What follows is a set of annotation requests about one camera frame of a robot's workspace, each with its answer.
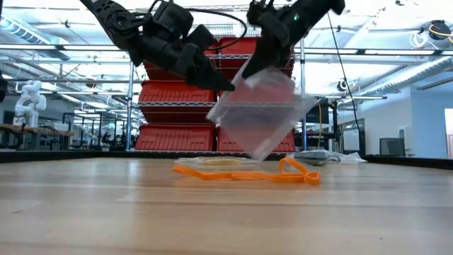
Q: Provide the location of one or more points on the black background screen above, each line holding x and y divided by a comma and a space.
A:
320, 115

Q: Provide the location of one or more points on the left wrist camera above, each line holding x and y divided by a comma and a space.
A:
187, 60

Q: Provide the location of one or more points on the red plastic storage bin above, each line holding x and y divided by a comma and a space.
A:
230, 143
170, 138
170, 93
159, 74
233, 46
265, 95

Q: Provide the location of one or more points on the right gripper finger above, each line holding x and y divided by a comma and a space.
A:
272, 63
265, 51

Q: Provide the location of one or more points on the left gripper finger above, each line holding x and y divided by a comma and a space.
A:
212, 72
207, 85

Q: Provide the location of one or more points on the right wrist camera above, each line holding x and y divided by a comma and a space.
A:
275, 30

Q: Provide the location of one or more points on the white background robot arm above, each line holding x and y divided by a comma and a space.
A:
31, 102

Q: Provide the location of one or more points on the background computer monitor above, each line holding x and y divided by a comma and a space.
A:
351, 140

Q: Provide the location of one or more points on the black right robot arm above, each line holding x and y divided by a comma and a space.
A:
331, 5

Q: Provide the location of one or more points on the wooden background workbench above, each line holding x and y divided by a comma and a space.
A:
42, 131

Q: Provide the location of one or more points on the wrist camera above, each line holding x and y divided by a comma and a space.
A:
187, 60
275, 30

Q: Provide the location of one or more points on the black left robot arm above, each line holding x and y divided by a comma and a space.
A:
113, 21

